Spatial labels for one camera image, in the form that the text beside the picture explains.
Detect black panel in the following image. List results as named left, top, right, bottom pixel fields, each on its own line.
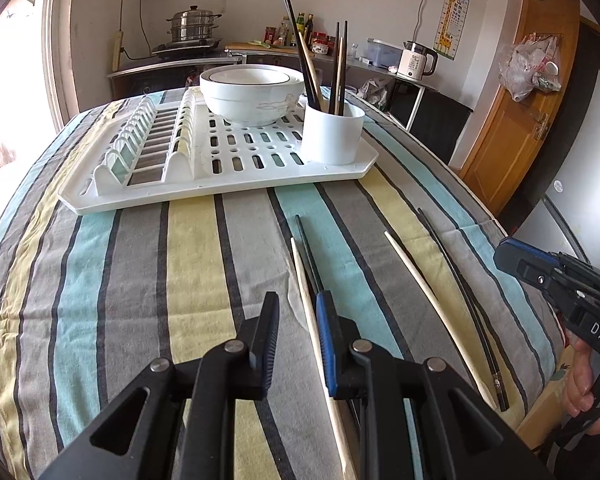
left=402, top=82, right=473, bottom=163

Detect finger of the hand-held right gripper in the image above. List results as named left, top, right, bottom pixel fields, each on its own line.
left=500, top=239, right=563, bottom=263
left=493, top=246, right=556, bottom=288

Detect black gas stove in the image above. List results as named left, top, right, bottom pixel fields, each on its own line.
left=151, top=40, right=223, bottom=57

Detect white electric kettle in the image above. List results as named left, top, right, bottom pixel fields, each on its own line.
left=397, top=41, right=439, bottom=81

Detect yellow printed cloth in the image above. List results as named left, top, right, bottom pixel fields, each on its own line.
left=515, top=350, right=581, bottom=441

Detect small white bowl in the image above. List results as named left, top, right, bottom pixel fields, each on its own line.
left=209, top=69, right=293, bottom=87

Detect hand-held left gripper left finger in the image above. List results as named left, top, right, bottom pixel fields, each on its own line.
left=37, top=291, right=281, bottom=480

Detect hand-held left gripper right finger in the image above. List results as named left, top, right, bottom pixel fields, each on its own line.
left=316, top=290, right=556, bottom=480

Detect white plastic cup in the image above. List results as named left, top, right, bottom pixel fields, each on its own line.
left=300, top=97, right=366, bottom=166

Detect sliding glass door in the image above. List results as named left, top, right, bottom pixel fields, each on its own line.
left=0, top=0, right=81, bottom=221

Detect steel steamer pot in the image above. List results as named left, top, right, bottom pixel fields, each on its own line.
left=166, top=5, right=223, bottom=43

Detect hanging plastic bags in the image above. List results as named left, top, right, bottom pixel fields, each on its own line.
left=497, top=34, right=563, bottom=103

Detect large white bowl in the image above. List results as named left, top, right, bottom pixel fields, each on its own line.
left=199, top=65, right=306, bottom=128

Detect white refrigerator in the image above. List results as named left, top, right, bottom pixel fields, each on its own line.
left=517, top=70, right=600, bottom=271

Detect person's right hand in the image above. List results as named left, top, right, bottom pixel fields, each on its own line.
left=565, top=344, right=600, bottom=434

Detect wooden door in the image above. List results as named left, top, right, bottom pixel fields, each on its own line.
left=457, top=0, right=581, bottom=213

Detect striped tablecloth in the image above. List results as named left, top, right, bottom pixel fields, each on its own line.
left=0, top=87, right=566, bottom=480

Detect white wall cable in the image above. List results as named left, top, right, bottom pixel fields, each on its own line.
left=417, top=0, right=430, bottom=45

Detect translucent water container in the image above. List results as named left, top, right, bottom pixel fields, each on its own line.
left=366, top=37, right=406, bottom=68

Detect black power cable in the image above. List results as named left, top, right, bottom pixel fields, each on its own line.
left=121, top=0, right=153, bottom=61

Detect giraffe wall poster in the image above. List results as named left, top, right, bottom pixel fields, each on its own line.
left=432, top=0, right=470, bottom=61

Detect brass door handle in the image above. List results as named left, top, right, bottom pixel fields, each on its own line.
left=530, top=112, right=551, bottom=141

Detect white plastic dish rack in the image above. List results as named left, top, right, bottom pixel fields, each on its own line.
left=57, top=85, right=380, bottom=216

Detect crumpled plastic bags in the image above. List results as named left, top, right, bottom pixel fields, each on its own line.
left=357, top=77, right=406, bottom=111

